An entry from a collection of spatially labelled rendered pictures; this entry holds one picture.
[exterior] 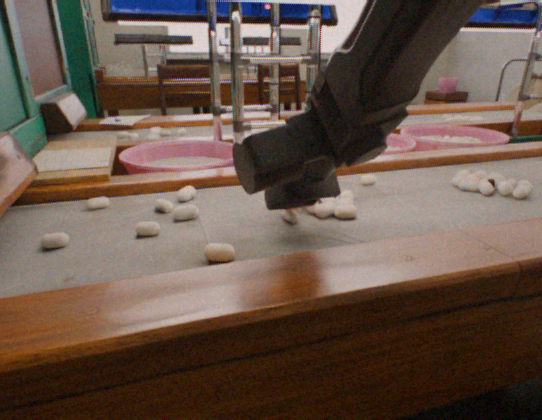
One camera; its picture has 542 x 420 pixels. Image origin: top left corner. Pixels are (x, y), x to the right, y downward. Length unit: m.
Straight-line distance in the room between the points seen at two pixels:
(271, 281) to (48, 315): 0.19
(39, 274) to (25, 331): 0.15
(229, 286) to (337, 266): 0.11
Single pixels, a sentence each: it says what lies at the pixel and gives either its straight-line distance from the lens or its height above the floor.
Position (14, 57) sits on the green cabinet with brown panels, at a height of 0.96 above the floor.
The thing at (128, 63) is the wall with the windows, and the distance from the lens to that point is 5.56.
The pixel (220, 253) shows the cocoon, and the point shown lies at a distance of 0.46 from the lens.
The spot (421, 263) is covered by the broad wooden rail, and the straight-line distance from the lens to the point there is 0.44.
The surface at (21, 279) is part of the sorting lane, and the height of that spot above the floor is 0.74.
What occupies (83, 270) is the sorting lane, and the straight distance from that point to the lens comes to 0.50.
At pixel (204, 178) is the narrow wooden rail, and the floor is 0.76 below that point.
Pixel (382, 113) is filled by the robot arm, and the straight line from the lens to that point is 0.34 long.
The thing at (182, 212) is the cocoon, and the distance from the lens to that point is 0.58.
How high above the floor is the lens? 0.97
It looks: 23 degrees down
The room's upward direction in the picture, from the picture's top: straight up
